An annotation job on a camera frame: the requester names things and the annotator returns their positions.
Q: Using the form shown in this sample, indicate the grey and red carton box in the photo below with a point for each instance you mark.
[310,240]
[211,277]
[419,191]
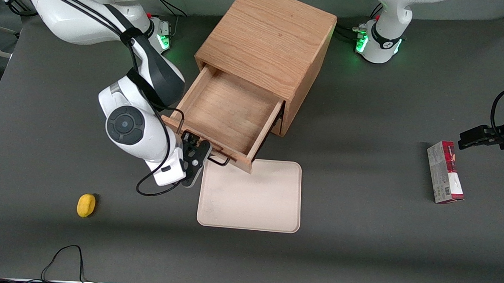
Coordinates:
[444,171]

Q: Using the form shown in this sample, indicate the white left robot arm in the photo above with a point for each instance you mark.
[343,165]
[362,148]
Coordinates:
[386,32]

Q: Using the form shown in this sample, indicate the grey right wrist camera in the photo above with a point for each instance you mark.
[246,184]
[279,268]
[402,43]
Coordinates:
[167,172]

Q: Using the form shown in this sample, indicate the yellow lemon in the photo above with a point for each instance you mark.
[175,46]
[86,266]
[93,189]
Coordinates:
[86,205]

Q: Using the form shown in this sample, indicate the beige rectangular tray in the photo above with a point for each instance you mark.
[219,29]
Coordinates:
[249,199]

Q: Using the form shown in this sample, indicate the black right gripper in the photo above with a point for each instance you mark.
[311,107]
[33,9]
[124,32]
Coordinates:
[187,139]

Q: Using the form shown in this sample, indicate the oak wood drawer cabinet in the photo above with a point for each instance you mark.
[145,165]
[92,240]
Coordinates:
[269,36]

